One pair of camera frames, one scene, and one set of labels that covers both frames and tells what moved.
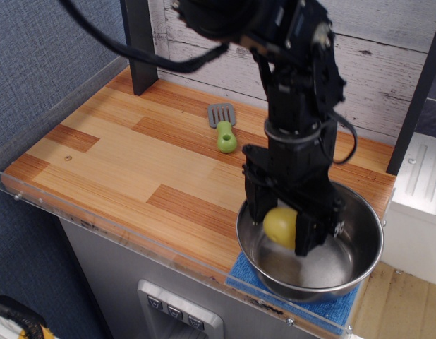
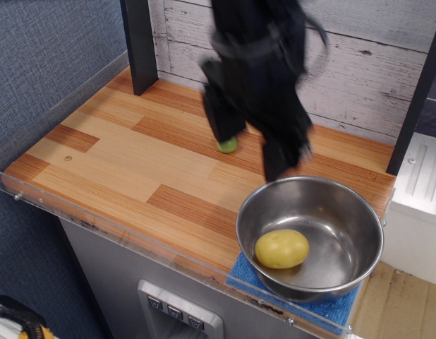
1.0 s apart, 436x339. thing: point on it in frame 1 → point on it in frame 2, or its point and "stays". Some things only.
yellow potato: [280, 224] → [282, 248]
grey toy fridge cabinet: [142, 296] stays
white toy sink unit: [413, 227] stays
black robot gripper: [296, 169] → [264, 63]
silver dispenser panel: [166, 315] stays
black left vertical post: [137, 30] stays
